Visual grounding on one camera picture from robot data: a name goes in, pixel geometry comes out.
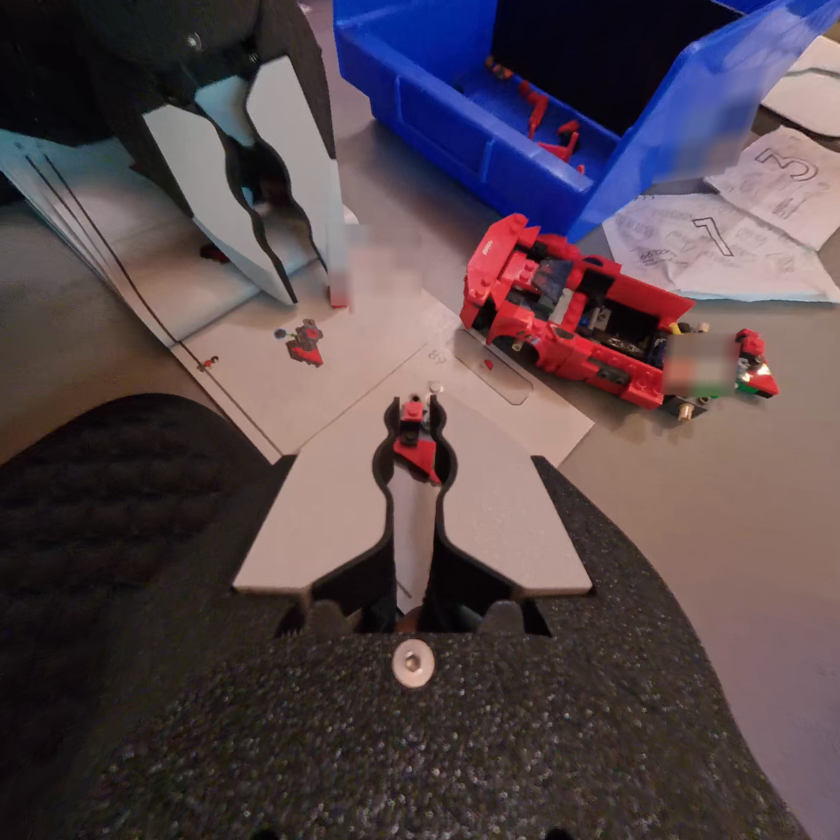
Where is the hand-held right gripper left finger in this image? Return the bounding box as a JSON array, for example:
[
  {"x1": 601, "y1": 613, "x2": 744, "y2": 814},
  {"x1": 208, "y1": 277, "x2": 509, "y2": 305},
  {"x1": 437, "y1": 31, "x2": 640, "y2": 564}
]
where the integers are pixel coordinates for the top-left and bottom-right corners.
[{"x1": 233, "y1": 395, "x2": 403, "y2": 614}]

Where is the red toy brick car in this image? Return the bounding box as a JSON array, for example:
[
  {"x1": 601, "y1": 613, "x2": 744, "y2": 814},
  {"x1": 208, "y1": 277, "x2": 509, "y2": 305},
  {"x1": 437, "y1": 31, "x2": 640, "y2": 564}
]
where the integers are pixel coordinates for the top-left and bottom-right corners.
[{"x1": 459, "y1": 213, "x2": 782, "y2": 421}]

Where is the blue plastic bin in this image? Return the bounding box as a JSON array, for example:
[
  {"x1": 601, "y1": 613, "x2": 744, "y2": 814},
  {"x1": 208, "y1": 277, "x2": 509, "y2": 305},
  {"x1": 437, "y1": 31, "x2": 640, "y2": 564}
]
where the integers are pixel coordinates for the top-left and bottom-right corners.
[{"x1": 333, "y1": 0, "x2": 840, "y2": 242}]

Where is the white plastic bag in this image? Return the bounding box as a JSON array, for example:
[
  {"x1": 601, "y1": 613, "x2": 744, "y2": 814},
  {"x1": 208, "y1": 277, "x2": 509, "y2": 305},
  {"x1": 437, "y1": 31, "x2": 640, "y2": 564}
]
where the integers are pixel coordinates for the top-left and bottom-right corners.
[{"x1": 760, "y1": 36, "x2": 840, "y2": 139}]

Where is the open instruction booklet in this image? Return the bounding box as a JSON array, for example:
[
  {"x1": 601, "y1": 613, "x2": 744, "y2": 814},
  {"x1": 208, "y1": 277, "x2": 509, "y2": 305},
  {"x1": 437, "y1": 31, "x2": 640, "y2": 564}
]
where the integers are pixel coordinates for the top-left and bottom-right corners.
[{"x1": 0, "y1": 128, "x2": 595, "y2": 614}]

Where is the crumpled printed plastic bag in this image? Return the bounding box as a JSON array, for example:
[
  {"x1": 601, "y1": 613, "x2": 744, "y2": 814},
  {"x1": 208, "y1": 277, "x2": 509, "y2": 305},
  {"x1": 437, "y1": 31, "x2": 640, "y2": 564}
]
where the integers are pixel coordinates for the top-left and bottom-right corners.
[
  {"x1": 707, "y1": 128, "x2": 840, "y2": 252},
  {"x1": 602, "y1": 190, "x2": 840, "y2": 304}
]

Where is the red bent brick piece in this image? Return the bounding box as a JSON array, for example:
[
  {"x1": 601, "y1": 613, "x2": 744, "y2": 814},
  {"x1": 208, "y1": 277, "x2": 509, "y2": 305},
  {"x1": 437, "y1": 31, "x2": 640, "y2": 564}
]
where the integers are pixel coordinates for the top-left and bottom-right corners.
[
  {"x1": 517, "y1": 79, "x2": 550, "y2": 142},
  {"x1": 537, "y1": 120, "x2": 586, "y2": 166}
]

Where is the small red black brick assembly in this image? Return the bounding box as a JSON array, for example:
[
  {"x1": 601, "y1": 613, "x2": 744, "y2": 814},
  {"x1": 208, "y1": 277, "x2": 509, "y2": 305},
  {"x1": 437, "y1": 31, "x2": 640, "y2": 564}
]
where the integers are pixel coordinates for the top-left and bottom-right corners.
[{"x1": 392, "y1": 394, "x2": 442, "y2": 487}]

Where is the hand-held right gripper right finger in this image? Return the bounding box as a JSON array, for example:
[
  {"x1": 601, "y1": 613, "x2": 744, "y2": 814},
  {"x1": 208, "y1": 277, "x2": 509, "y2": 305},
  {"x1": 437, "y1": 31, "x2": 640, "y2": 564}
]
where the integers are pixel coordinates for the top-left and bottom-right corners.
[{"x1": 425, "y1": 392, "x2": 595, "y2": 601}]

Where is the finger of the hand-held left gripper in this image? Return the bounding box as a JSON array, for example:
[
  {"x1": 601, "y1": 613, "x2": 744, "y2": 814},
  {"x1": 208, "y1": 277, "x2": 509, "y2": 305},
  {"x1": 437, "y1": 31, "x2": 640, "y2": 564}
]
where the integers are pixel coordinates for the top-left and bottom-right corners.
[
  {"x1": 244, "y1": 56, "x2": 350, "y2": 309},
  {"x1": 141, "y1": 79, "x2": 301, "y2": 307}
]

